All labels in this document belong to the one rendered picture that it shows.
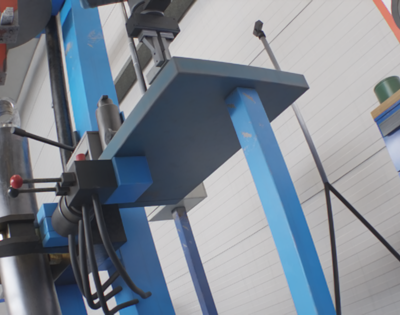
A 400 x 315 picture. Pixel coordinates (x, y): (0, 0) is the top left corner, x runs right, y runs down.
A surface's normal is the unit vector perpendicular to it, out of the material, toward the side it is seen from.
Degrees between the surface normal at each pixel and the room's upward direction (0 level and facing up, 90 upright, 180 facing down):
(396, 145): 90
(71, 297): 90
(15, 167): 90
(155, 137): 180
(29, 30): 180
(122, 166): 90
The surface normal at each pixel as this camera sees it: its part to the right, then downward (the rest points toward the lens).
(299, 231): 0.49, -0.46
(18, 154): 0.71, -0.44
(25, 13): 0.28, 0.89
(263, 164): -0.82, 0.03
